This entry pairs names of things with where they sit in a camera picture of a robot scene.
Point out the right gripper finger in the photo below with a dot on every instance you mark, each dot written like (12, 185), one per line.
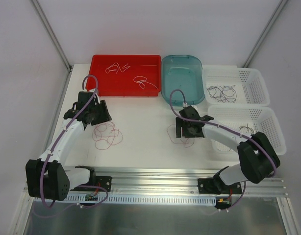
(179, 132)
(180, 122)

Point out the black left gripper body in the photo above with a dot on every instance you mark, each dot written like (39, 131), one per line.
(101, 113)

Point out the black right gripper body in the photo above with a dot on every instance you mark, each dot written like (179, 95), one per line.
(179, 128)

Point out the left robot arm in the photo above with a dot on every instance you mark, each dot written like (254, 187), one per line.
(46, 177)

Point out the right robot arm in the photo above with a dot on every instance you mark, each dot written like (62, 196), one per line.
(257, 158)

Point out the red plastic bin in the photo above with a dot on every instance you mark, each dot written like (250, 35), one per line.
(127, 75)

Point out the teal translucent plastic bin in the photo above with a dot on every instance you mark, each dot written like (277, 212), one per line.
(183, 72)

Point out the upper white perforated basket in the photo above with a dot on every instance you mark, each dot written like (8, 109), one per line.
(233, 85)

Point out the white perforated basket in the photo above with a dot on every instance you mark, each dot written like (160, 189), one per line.
(233, 85)
(250, 119)

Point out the lower white perforated basket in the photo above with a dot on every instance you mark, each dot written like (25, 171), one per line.
(250, 119)

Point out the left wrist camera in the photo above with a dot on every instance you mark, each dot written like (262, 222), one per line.
(97, 99)

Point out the aluminium mounting rail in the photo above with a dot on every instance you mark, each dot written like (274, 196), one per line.
(178, 182)

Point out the white slotted cable duct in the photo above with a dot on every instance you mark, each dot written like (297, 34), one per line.
(141, 199)

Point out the left aluminium frame post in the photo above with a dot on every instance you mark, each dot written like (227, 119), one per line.
(50, 32)

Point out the aluminium frame post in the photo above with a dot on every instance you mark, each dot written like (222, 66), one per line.
(265, 32)
(50, 32)

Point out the right aluminium frame post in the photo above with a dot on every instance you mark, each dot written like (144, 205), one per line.
(265, 32)

